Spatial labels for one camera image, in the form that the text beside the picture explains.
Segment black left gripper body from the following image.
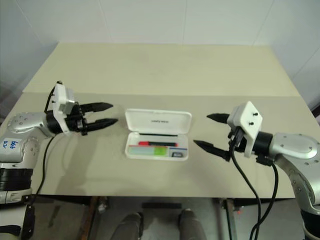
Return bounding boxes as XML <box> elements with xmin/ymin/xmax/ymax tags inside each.
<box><xmin>65</xmin><ymin>103</ymin><xmax>89</xmax><ymax>137</ymax></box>

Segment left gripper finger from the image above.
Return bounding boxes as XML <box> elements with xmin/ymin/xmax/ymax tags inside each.
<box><xmin>79</xmin><ymin>101</ymin><xmax>114</xmax><ymax>115</ymax></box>
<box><xmin>83</xmin><ymin>118</ymin><xmax>119</xmax><ymax>133</ymax></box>

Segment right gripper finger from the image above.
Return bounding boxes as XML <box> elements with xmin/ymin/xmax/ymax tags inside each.
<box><xmin>206</xmin><ymin>112</ymin><xmax>231</xmax><ymax>124</ymax></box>
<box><xmin>193</xmin><ymin>139</ymin><xmax>230</xmax><ymax>161</ymax></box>

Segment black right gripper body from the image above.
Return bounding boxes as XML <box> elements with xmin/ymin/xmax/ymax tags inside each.
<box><xmin>224</xmin><ymin>126</ymin><xmax>248</xmax><ymax>162</ymax></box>

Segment red and black marker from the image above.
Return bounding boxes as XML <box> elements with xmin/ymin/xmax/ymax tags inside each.
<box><xmin>138</xmin><ymin>141</ymin><xmax>180</xmax><ymax>147</ymax></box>

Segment green eraser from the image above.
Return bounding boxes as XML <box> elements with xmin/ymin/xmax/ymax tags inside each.
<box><xmin>129</xmin><ymin>146</ymin><xmax>168</xmax><ymax>156</ymax></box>

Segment black pen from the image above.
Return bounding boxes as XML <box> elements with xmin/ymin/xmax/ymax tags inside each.
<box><xmin>138</xmin><ymin>133</ymin><xmax>179</xmax><ymax>137</ymax></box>

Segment white plastic pencil case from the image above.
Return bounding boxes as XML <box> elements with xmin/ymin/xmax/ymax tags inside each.
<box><xmin>124</xmin><ymin>107</ymin><xmax>193</xmax><ymax>161</ymax></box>

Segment dark rounded shape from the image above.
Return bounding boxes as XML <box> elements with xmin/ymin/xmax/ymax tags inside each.
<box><xmin>177</xmin><ymin>208</ymin><xmax>209</xmax><ymax>240</ymax></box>
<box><xmin>116</xmin><ymin>211</ymin><xmax>145</xmax><ymax>240</ymax></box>

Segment brown table leg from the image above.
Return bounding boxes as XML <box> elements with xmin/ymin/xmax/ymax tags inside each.
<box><xmin>86</xmin><ymin>196</ymin><xmax>101</xmax><ymax>226</ymax></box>

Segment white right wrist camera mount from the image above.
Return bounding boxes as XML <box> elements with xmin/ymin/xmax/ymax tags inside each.
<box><xmin>226</xmin><ymin>100</ymin><xmax>264</xmax><ymax>158</ymax></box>

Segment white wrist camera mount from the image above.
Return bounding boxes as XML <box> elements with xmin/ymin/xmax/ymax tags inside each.
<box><xmin>52</xmin><ymin>83</ymin><xmax>76</xmax><ymax>136</ymax></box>
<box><xmin>226</xmin><ymin>100</ymin><xmax>264</xmax><ymax>158</ymax></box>

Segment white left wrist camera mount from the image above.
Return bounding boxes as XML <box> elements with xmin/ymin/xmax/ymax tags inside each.
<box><xmin>52</xmin><ymin>83</ymin><xmax>76</xmax><ymax>136</ymax></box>

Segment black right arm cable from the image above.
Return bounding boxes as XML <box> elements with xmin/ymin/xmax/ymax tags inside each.
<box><xmin>228</xmin><ymin>143</ymin><xmax>280</xmax><ymax>240</ymax></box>

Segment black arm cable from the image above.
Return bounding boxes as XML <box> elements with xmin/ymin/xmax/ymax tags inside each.
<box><xmin>228</xmin><ymin>143</ymin><xmax>280</xmax><ymax>240</ymax></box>
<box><xmin>23</xmin><ymin>80</ymin><xmax>63</xmax><ymax>238</ymax></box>

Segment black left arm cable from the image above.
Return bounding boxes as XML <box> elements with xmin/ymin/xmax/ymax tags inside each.
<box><xmin>23</xmin><ymin>80</ymin><xmax>63</xmax><ymax>238</ymax></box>

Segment grey metal table frame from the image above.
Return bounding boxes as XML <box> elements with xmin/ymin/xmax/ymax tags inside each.
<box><xmin>219</xmin><ymin>197</ymin><xmax>238</xmax><ymax>240</ymax></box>

